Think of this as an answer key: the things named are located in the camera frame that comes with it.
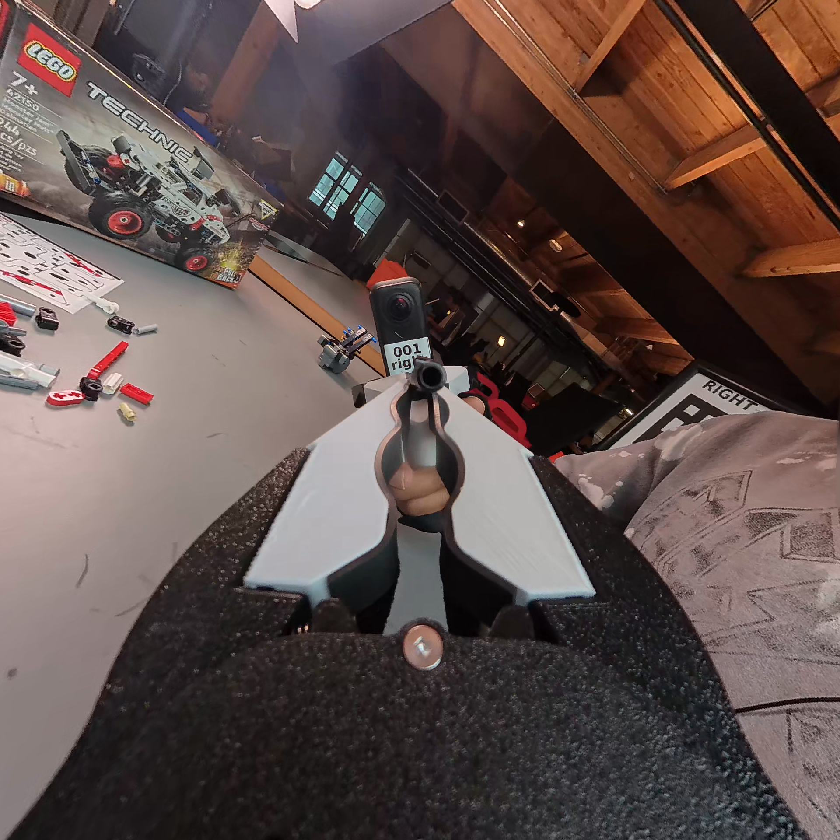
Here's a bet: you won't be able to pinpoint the person's right hand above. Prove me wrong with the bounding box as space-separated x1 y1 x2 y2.
390 461 449 515

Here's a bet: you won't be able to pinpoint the red plastic container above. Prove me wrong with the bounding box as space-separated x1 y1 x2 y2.
471 369 534 431

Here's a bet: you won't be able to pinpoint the paned window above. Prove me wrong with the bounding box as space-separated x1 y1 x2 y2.
351 183 389 231
308 154 362 222

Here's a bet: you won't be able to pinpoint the black ribbed toy rod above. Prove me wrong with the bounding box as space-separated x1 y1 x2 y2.
410 357 449 421

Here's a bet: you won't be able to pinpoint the thin black cable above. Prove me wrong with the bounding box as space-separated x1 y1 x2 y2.
731 696 840 718

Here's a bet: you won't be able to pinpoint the red toy beam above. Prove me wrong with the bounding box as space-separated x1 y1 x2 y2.
88 340 130 382

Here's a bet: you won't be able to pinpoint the white long toy beam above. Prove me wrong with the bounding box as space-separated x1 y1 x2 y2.
0 350 62 393

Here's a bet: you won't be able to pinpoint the grey desk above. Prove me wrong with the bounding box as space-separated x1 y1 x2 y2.
0 209 395 840

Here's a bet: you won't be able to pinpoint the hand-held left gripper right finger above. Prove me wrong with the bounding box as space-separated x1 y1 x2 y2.
430 384 597 636

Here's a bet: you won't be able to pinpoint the printed sticker sheet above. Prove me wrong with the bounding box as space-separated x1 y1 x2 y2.
0 213 126 314

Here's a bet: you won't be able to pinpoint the toy truck kit box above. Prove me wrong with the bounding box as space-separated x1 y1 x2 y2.
0 0 284 287

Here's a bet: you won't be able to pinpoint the grey toy assembly blue pins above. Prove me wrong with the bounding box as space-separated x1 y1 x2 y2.
318 326 375 374

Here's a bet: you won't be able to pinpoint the black and white marker board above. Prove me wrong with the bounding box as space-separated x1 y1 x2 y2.
594 361 798 454

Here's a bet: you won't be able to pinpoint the grey table with wooden edge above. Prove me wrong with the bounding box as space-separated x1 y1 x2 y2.
248 246 372 349

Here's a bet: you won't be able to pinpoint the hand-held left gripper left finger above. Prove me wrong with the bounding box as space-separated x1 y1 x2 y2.
244 382 403 634

